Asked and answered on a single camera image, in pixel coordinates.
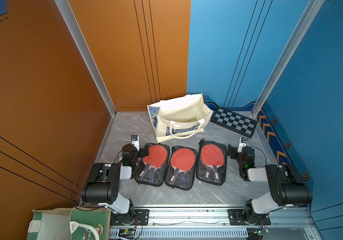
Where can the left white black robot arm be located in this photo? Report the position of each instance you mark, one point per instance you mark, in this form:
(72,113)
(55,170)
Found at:
(101,188)

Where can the right green circuit board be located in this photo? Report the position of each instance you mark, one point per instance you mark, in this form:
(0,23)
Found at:
(258,235)

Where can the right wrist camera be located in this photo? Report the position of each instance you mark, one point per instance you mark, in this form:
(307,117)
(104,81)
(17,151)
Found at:
(243,143)

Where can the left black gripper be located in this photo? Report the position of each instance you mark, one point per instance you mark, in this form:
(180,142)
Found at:
(142,153)

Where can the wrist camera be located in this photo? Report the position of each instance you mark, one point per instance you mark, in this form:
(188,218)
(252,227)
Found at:
(243,143)
(134,141)

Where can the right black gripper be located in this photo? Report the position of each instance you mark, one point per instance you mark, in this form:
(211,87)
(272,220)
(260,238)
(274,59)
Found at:
(234,151)

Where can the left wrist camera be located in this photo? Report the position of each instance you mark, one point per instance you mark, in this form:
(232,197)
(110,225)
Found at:
(134,141)

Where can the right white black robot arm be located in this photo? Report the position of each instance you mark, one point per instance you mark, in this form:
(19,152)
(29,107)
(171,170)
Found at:
(287,188)

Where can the cream canvas tote bag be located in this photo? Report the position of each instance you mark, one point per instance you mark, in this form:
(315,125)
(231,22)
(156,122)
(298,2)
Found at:
(179,118)

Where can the left green circuit board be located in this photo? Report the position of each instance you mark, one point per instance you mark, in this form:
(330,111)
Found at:
(126,234)

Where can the green circuit board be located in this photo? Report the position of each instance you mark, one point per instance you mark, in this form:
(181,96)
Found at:
(258,235)
(126,234)

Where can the ping pong paddle case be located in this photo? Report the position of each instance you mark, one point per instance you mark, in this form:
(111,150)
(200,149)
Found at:
(181,169)
(152,169)
(212,163)

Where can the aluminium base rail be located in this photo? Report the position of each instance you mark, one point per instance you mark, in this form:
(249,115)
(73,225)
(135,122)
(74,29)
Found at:
(214,222)

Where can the black grey checkerboard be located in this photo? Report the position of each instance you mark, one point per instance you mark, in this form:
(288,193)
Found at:
(235,122)

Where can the green white christmas bag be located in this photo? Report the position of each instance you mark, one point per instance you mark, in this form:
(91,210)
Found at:
(69,224)

